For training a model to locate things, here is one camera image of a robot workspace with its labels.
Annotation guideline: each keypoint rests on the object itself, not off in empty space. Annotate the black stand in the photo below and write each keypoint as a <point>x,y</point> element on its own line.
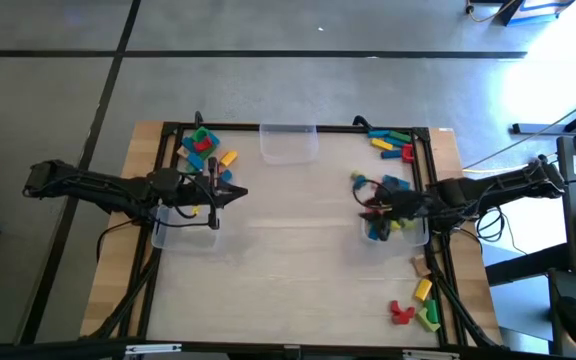
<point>510,12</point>

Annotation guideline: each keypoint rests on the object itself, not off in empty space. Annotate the blue long block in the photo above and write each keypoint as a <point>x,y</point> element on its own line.
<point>391,154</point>
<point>402,144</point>
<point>379,133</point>

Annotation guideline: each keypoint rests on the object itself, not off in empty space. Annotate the yellow long block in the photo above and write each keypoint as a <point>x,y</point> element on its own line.
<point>382,144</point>

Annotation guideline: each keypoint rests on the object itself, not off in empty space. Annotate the black clamp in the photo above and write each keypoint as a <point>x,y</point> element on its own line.
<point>198,119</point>
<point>361,121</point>

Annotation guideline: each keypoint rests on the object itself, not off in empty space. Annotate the blue cylinder block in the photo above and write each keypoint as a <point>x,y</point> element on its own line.
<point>226,175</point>

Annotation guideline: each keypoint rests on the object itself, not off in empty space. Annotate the teal cylinder block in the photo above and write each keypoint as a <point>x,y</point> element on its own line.
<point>360,183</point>

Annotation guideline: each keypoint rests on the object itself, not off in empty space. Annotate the black aluminium table frame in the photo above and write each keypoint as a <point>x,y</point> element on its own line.
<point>240,127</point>

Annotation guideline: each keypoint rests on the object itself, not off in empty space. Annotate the red arch block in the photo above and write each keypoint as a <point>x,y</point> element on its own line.
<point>405,318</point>

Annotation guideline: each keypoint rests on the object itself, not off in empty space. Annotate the blue arch block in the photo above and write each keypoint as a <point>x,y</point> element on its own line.
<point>372,233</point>

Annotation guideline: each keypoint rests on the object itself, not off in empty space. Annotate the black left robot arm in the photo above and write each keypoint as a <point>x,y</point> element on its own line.
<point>93,187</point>

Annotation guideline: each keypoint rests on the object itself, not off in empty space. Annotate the black table-level camera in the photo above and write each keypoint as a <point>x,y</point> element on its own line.
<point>292,351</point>

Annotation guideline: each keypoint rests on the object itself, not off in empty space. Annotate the green rectangular block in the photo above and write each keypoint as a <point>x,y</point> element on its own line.
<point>208,153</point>

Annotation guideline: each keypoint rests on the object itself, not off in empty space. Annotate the natural wood half-round block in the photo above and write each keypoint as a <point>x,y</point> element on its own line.
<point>219,155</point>

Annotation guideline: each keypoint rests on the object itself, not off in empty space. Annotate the black floor beam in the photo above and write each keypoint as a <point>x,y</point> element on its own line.
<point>518,267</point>

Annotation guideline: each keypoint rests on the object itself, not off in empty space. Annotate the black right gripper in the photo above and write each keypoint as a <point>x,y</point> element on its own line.
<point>408,204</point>

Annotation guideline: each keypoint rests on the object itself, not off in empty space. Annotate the light green arch block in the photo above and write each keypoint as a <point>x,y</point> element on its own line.
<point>425,322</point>

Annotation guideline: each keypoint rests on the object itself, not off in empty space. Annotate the red cylinder block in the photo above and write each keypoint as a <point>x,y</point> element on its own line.
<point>396,306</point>

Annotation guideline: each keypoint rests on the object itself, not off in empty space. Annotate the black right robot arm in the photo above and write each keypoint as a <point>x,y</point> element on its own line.
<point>493,187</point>

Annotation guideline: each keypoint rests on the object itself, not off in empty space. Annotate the blue box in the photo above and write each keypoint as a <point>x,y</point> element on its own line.
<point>543,12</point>

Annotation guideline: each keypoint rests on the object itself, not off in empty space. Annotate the silver bracket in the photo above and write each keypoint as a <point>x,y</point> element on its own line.
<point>430,354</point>
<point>153,348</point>

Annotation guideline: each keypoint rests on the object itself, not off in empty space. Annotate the light green cylinder block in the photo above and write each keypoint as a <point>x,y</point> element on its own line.
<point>356,175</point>

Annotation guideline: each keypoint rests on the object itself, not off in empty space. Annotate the green long block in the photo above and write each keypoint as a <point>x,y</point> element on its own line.
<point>401,137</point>

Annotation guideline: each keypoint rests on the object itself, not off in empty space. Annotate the clear plastic bin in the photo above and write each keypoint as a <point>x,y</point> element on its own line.
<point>188,240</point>
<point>418,239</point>
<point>288,150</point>

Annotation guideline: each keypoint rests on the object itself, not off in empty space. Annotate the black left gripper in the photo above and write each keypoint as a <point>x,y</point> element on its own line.
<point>198,192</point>

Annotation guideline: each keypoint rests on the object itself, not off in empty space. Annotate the red rectangular block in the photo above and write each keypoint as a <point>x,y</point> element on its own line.
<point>408,153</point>

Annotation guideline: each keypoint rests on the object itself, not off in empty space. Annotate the blue rectangular block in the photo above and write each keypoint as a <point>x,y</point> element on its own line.
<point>399,181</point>

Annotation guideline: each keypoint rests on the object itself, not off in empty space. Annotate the yellow half-round block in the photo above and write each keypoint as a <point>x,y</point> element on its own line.
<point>229,159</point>

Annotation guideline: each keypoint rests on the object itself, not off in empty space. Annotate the black crossbar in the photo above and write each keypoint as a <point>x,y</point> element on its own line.
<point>68,352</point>

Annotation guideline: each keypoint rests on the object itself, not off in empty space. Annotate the black desk leg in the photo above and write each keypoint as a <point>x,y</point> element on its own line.
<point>543,129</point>

